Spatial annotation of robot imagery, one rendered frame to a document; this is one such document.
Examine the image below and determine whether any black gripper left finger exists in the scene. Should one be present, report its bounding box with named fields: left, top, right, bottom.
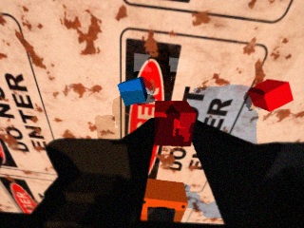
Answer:
left=46, top=118, right=155, bottom=219

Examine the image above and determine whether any blue cube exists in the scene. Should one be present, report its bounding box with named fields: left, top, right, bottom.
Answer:
left=117, top=76, right=148, bottom=106

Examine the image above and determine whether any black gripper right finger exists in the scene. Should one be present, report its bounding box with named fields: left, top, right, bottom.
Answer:
left=192, top=120, right=304, bottom=225

